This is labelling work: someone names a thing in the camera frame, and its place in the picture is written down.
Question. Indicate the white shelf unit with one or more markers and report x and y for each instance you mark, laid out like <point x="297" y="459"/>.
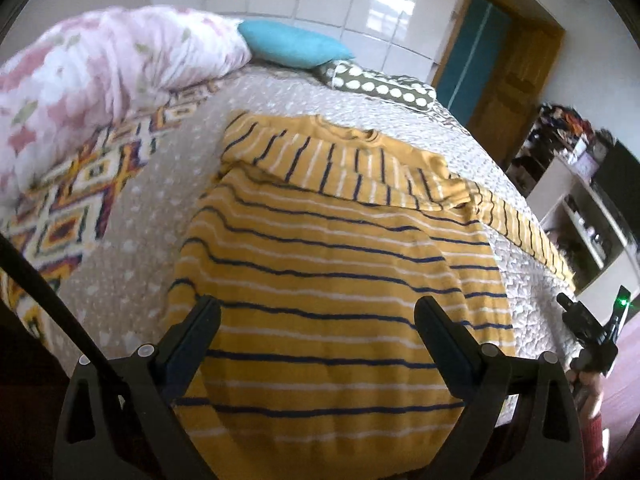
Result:
<point x="575" y="210"/>

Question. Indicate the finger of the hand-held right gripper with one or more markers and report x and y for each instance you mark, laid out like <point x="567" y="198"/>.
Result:
<point x="575" y="315"/>

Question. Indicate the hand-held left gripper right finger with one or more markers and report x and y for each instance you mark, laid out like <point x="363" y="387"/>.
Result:
<point x="442" y="347"/>

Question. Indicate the person's right hand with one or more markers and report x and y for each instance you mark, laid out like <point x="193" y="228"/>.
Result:
<point x="591" y="392"/>

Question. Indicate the teal pillow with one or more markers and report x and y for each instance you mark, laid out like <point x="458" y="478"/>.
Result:
<point x="295" y="42"/>

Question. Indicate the pink floral duvet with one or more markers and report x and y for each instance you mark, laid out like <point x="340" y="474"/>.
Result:
<point x="100" y="60"/>

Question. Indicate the wooden door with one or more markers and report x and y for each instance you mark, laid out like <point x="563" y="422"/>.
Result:
<point x="520" y="90"/>

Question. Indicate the geometric patterned blanket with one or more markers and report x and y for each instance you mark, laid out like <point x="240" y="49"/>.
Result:
<point x="65" y="220"/>

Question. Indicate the teal curtain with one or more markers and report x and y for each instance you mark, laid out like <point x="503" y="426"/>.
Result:
<point x="472" y="55"/>

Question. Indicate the pile of colourful clothes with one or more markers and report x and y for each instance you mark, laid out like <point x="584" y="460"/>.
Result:
<point x="565" y="125"/>

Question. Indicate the yellow striped sweater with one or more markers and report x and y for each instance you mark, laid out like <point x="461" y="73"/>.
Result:
<point x="325" y="285"/>

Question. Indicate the person's right forearm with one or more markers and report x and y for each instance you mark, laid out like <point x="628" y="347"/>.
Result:
<point x="597" y="447"/>

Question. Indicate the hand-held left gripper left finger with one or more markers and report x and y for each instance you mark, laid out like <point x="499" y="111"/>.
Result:
<point x="194" y="342"/>

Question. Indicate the black television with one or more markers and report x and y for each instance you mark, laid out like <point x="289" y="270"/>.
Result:
<point x="617" y="185"/>

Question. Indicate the olive dotted bolster pillow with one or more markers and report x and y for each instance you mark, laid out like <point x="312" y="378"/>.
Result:
<point x="380" y="85"/>

